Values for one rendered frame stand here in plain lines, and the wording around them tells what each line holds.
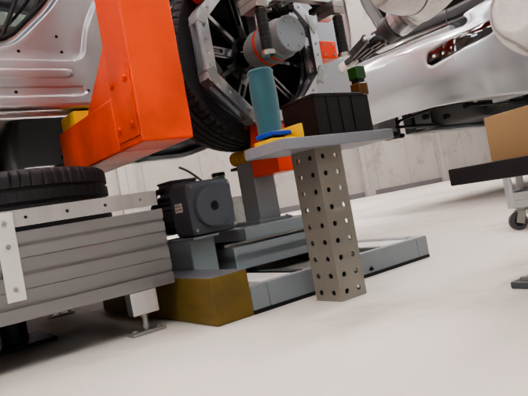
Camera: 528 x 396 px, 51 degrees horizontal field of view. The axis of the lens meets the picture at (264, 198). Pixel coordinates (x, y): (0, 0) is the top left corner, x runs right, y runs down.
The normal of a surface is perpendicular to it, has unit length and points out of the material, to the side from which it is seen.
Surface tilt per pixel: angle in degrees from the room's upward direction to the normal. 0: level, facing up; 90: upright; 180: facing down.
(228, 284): 90
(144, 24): 90
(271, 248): 90
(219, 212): 90
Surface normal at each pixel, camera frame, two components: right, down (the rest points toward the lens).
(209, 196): 0.59, -0.11
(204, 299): -0.79, 0.14
